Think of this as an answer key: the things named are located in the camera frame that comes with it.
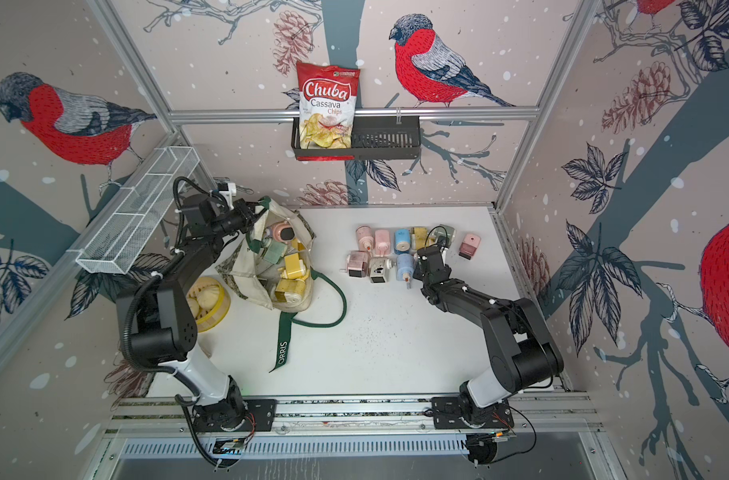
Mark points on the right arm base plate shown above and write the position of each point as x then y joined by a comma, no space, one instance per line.
459,412

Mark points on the pink black-faced pencil sharpener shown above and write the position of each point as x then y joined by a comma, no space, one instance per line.
357,264

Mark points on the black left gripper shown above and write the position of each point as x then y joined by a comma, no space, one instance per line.
242,209

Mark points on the red Chuba cassava chips bag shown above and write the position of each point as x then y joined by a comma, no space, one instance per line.
328,96

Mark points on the yellow bowl with buns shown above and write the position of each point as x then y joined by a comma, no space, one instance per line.
209,303

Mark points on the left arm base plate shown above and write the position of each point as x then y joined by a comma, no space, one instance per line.
254,415

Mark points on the cream pencil sharpener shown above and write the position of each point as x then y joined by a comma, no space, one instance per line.
380,269

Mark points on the cream green-handled tote bag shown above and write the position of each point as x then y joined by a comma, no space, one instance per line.
254,279

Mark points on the pink dark-faced pencil sharpener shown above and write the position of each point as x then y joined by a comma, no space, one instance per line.
283,232

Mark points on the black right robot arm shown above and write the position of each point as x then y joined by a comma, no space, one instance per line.
521,348

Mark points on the pink square pencil sharpener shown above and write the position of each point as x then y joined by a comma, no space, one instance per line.
469,246

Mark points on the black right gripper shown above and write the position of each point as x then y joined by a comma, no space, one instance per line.
417,270

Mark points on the white wire mesh shelf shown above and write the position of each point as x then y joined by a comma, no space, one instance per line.
121,239

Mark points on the light blue pencil sharpener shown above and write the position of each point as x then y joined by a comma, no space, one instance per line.
405,268

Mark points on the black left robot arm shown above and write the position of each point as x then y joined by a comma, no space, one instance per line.
158,332

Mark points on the black wire wall basket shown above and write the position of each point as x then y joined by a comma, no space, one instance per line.
373,138

